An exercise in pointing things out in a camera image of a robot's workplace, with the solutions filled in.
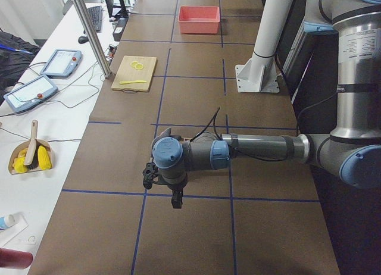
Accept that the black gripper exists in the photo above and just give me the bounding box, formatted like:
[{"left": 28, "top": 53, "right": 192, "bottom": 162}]
[{"left": 142, "top": 162, "right": 188, "bottom": 209}]

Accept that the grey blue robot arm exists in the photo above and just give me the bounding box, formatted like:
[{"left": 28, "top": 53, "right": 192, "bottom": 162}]
[{"left": 142, "top": 0, "right": 380, "bottom": 208}]

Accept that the yellow plastic knife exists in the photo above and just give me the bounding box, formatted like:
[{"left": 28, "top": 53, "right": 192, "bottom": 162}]
[{"left": 119, "top": 80, "right": 147, "bottom": 85}]

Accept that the bamboo cutting board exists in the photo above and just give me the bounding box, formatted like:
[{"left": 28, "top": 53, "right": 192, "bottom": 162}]
[{"left": 111, "top": 56, "right": 157, "bottom": 92}]

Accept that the lemon slice lower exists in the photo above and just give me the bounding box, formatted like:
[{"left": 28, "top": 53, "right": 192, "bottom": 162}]
[{"left": 133, "top": 63, "right": 144, "bottom": 70}]

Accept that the yellow toy corn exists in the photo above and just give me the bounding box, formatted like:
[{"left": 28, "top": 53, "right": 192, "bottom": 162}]
[{"left": 38, "top": 145, "right": 52, "bottom": 170}]

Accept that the cardboard dustpan tray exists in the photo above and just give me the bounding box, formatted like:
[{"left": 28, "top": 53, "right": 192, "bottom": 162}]
[{"left": 8, "top": 139, "right": 54, "bottom": 174}]

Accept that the blue white tube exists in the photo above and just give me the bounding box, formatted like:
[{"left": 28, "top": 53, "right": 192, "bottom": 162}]
[{"left": 0, "top": 214, "right": 16, "bottom": 231}]

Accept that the red cylinder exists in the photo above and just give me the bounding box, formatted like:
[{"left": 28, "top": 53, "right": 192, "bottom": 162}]
[{"left": 1, "top": 248, "right": 33, "bottom": 270}]

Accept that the teach pendant far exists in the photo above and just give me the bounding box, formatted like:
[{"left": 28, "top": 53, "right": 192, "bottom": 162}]
[{"left": 40, "top": 49, "right": 82, "bottom": 79}]

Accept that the teach pendant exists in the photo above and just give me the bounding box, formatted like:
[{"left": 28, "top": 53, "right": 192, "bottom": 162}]
[
  {"left": 40, "top": 49, "right": 82, "bottom": 79},
  {"left": 4, "top": 76, "right": 58, "bottom": 113}
]

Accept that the pink plastic bin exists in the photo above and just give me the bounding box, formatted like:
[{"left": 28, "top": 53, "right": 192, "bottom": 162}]
[{"left": 178, "top": 6, "right": 220, "bottom": 35}]

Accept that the teach pendant near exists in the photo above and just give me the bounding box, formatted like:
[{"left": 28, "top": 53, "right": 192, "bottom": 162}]
[{"left": 4, "top": 76, "right": 58, "bottom": 113}]

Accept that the black computer mouse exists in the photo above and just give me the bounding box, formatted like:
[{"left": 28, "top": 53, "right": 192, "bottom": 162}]
[{"left": 77, "top": 36, "right": 89, "bottom": 44}]

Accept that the black keyboard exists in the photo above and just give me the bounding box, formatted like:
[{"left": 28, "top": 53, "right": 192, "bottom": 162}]
[{"left": 87, "top": 5, "right": 102, "bottom": 32}]

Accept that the white mounting post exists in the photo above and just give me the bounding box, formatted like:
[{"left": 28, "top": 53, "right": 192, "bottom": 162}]
[{"left": 235, "top": 0, "right": 293, "bottom": 93}]

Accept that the wooden handled brush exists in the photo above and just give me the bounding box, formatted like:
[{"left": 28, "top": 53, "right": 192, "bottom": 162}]
[{"left": 24, "top": 120, "right": 39, "bottom": 170}]

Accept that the aluminium frame profile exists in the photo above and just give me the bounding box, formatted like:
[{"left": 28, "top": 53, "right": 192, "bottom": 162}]
[{"left": 72, "top": 0, "right": 112, "bottom": 79}]

